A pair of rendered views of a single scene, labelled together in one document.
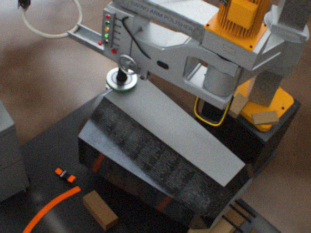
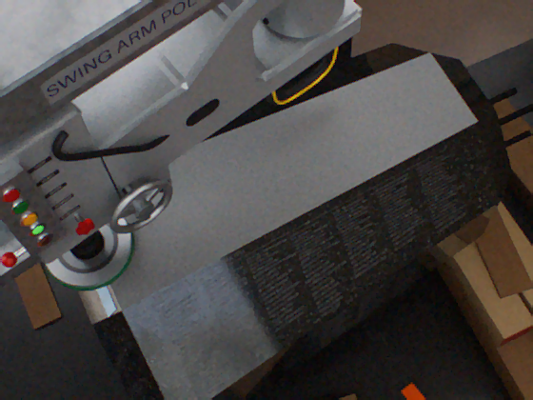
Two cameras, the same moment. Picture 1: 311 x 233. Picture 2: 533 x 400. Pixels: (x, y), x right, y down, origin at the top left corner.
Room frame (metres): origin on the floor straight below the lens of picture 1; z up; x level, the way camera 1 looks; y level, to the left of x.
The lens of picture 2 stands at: (1.23, 0.67, 2.77)
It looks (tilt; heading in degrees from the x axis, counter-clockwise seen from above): 65 degrees down; 305
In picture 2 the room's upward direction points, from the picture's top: 6 degrees counter-clockwise
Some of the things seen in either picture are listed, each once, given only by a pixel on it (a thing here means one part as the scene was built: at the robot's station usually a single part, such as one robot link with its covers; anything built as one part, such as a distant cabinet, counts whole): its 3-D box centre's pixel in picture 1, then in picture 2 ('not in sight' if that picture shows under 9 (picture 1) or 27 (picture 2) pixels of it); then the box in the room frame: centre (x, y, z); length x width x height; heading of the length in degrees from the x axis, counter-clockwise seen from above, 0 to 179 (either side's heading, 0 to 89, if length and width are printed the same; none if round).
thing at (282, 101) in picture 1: (257, 96); not in sight; (2.27, -0.76, 0.76); 0.49 x 0.49 x 0.05; 55
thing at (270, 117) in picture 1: (265, 117); not in sight; (2.04, -0.80, 0.80); 0.20 x 0.10 x 0.05; 105
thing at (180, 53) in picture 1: (180, 59); (203, 59); (1.87, -0.08, 1.33); 0.74 x 0.23 x 0.49; 68
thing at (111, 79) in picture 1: (121, 78); (87, 244); (2.03, 0.27, 0.90); 0.21 x 0.21 x 0.01
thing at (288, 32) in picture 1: (281, 41); not in sight; (2.27, -0.76, 1.36); 0.35 x 0.35 x 0.41
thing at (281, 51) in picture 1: (266, 46); not in sight; (2.12, -0.63, 1.39); 0.74 x 0.34 x 0.25; 139
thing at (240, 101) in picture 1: (236, 105); not in sight; (2.09, -0.58, 0.81); 0.20 x 0.10 x 0.05; 153
